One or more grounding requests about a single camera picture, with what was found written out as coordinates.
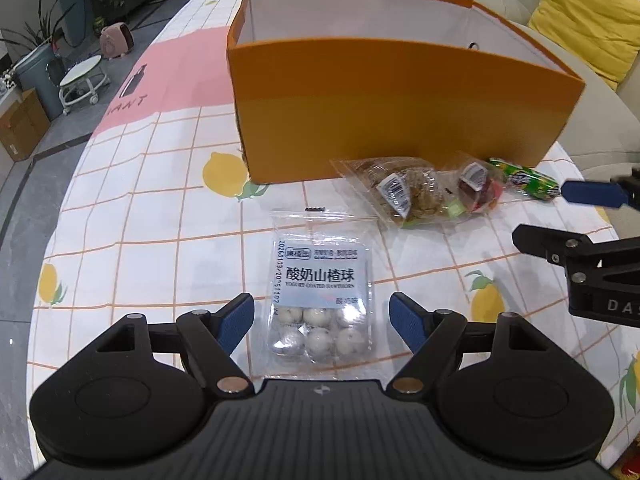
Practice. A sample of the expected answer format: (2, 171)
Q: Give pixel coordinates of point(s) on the green snack packet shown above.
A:
(525, 179)

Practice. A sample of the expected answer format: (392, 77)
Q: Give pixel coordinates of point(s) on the clear packet with red candy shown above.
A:
(475, 192)

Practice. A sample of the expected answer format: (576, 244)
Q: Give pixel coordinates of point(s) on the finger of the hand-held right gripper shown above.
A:
(550, 245)
(592, 193)

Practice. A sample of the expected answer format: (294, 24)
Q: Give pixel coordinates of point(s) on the clear packet of brown pastry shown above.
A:
(415, 190)

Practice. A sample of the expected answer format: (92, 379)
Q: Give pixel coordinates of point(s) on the yellow pillow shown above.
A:
(585, 20)

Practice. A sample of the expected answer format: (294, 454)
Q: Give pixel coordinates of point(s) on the long leaf potted plant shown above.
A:
(42, 35)

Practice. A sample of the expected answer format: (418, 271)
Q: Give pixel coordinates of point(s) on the white round wheeled stool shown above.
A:
(80, 72)

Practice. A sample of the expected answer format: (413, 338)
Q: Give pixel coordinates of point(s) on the orange cardboard box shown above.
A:
(400, 110)

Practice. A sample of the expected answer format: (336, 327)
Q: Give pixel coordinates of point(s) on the checked lemon print tablecloth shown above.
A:
(150, 185)

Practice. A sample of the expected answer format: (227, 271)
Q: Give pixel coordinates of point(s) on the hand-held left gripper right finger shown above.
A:
(407, 322)

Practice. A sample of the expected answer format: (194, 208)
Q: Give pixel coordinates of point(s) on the brown cardboard box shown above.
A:
(20, 125)

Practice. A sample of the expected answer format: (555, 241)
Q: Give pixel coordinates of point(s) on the clear packet of white balls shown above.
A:
(320, 280)

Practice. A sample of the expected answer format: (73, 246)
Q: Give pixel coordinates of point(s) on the beige sofa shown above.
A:
(600, 135)

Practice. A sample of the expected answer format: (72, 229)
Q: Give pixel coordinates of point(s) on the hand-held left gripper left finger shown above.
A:
(235, 322)

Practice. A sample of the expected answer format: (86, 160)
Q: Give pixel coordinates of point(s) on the grey bin planter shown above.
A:
(35, 75)

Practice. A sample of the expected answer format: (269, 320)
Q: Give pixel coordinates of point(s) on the pink space heater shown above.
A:
(115, 40)

